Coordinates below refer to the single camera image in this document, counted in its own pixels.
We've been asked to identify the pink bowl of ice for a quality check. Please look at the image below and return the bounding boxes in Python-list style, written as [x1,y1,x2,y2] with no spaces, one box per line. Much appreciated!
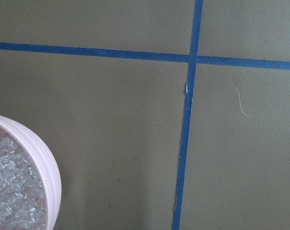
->
[0,115,62,230]

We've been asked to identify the blue tape grid lines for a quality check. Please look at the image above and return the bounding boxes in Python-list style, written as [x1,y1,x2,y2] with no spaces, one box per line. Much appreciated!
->
[0,0,290,230]

